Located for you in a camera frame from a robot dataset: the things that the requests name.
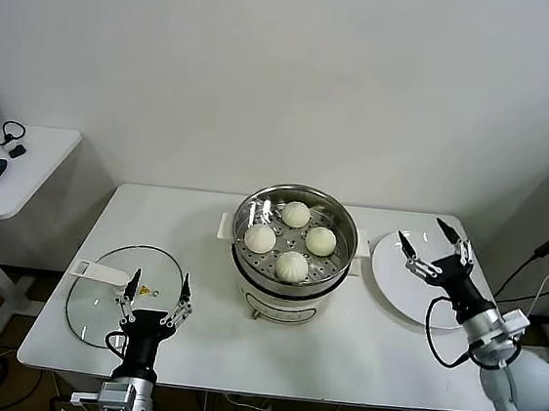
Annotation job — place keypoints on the white steamed baozi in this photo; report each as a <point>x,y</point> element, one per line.
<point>295,214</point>
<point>321,241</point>
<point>291,266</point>
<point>259,238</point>

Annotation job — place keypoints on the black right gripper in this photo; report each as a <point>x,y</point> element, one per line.
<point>460,284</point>

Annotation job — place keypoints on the round glass pot lid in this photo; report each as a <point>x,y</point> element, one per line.
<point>91,309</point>

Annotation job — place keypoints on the perforated steel steamer basket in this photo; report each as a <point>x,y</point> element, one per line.
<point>341,222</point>

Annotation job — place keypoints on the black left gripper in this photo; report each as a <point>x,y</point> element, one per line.
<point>145,334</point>

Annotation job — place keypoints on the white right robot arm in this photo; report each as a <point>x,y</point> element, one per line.
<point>513,368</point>

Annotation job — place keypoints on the white side table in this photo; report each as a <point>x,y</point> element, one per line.
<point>43,166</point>

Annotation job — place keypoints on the round white plate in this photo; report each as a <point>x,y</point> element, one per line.
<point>390,276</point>

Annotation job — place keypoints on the small black dongle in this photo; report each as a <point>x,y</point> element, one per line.
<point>18,150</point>

